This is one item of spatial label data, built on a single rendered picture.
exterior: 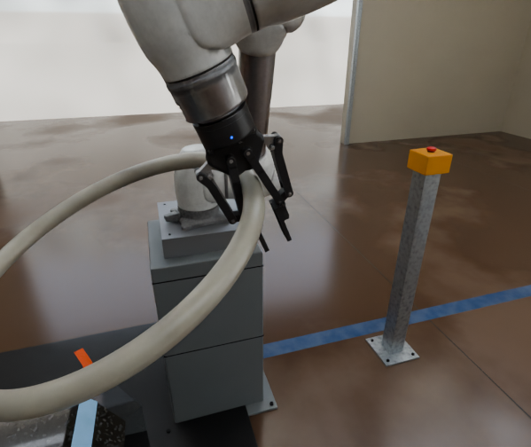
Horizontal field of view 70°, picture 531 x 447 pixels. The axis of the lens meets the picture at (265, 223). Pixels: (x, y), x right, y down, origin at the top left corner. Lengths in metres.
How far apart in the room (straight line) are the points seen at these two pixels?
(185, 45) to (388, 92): 6.00
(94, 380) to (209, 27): 0.36
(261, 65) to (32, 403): 0.89
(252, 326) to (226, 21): 1.28
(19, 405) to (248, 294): 1.10
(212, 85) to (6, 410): 0.39
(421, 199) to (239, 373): 1.07
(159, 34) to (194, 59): 0.04
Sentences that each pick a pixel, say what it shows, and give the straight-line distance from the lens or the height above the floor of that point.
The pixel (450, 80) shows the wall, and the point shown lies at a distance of 7.05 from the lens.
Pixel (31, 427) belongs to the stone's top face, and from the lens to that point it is 0.88.
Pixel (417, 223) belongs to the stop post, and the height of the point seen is 0.78.
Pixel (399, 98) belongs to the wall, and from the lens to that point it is 6.51.
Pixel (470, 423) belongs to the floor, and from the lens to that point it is 2.05.
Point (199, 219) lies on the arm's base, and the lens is 1.39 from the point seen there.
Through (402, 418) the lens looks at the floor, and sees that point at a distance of 1.96.
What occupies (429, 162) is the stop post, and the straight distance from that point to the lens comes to 1.64.
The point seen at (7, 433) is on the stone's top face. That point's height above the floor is 0.87.
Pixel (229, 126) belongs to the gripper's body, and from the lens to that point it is 0.48.
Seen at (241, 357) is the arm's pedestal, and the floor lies 0.31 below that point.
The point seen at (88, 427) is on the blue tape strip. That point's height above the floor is 0.84.
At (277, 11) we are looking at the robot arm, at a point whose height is 1.52.
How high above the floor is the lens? 1.50
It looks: 26 degrees down
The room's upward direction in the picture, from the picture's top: straight up
